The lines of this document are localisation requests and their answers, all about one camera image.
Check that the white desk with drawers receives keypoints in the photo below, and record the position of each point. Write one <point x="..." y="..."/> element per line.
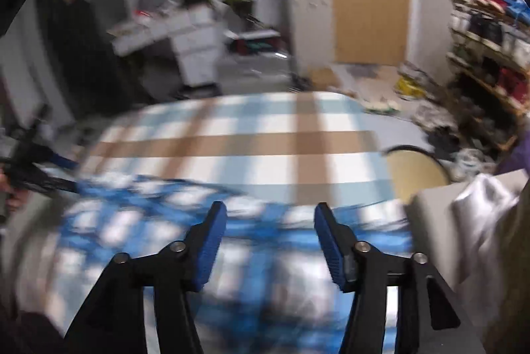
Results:
<point x="194" y="47"/>

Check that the wooden shelf rack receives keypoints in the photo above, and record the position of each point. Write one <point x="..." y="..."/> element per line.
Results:
<point x="492" y="43"/>

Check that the yellow bag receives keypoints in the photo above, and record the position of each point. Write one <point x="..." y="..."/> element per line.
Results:
<point x="410" y="86"/>

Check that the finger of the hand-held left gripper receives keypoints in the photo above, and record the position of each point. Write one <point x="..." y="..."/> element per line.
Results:
<point x="54" y="185"/>
<point x="62" y="162"/>

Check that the grey filing cabinet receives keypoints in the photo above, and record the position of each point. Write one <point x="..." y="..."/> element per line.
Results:
<point x="103" y="10"/>

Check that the tall white cabinet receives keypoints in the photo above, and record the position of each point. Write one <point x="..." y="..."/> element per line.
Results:
<point x="310" y="31"/>

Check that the silver grey cloth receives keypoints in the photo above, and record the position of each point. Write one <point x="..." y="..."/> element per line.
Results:
<point x="480" y="221"/>

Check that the round beige stool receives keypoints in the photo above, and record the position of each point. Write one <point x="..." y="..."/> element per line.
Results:
<point x="414" y="171"/>

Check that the blue plaid shirt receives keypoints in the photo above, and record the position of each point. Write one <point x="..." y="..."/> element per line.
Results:
<point x="136" y="213"/>

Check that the grey upholstered chair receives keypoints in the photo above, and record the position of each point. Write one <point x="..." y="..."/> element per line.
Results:
<point x="434" y="229"/>

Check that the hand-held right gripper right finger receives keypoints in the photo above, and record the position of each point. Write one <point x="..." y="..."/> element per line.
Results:
<point x="329" y="242"/>

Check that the clear storage bin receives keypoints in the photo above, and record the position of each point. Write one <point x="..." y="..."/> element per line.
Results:
<point x="252" y="68"/>

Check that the purple cloth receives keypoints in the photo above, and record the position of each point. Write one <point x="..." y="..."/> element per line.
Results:
<point x="515" y="155"/>

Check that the checked bed sheet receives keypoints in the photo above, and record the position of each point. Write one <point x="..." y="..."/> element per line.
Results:
<point x="269" y="138"/>

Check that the dark box with red trim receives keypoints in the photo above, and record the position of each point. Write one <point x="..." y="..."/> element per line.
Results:
<point x="256" y="46"/>

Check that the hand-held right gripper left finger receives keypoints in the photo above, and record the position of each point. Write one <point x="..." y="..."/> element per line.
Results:
<point x="211" y="246"/>

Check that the pile of shoes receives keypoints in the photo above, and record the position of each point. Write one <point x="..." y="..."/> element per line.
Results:
<point x="455" y="134"/>

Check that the person's left hand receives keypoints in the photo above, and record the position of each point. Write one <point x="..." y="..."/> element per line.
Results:
<point x="15" y="200"/>

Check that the potted plant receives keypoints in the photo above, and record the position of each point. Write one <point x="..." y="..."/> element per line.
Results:
<point x="238" y="2"/>

